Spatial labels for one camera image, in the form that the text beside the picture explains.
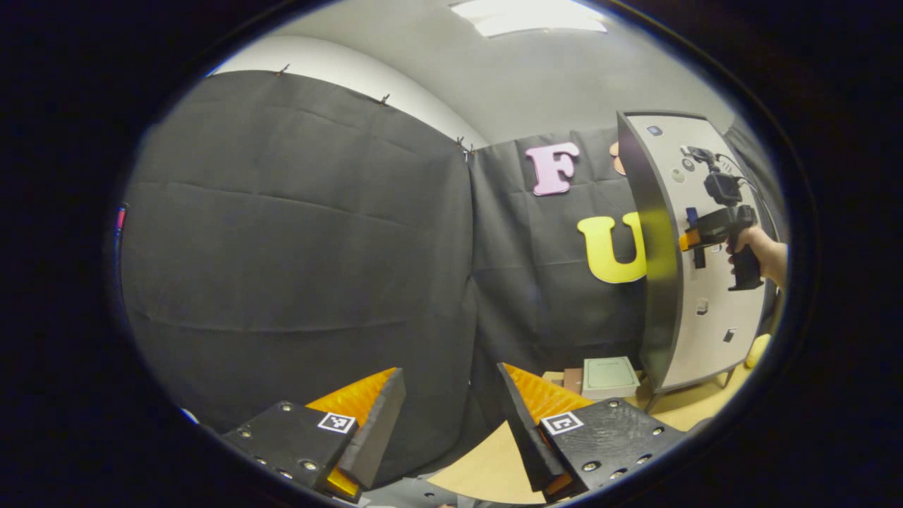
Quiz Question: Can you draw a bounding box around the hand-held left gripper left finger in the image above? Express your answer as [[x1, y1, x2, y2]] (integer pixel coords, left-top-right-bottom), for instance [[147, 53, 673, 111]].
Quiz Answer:
[[220, 367, 407, 504]]

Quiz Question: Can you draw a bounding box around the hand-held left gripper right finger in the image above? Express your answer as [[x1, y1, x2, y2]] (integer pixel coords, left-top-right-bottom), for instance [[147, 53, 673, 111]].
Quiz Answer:
[[495, 363, 686, 504]]

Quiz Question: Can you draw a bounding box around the dark grey cabinet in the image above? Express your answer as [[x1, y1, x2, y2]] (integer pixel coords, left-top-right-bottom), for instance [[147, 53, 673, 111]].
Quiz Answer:
[[617, 111, 734, 413]]

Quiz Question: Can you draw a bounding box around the white cabinet door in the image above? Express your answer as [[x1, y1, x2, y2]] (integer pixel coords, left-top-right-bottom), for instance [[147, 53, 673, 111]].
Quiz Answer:
[[626, 113, 780, 387]]

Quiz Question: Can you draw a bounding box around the black backdrop cloth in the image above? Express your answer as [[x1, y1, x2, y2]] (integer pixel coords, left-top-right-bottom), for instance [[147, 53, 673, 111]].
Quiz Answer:
[[120, 69, 787, 488]]

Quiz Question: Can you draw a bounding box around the long ceiling light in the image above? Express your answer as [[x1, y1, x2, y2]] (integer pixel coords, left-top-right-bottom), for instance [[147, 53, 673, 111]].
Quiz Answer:
[[450, 0, 607, 37]]

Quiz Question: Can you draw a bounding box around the black door handle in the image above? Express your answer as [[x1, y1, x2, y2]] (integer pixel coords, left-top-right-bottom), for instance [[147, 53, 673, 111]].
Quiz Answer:
[[686, 207, 707, 270]]

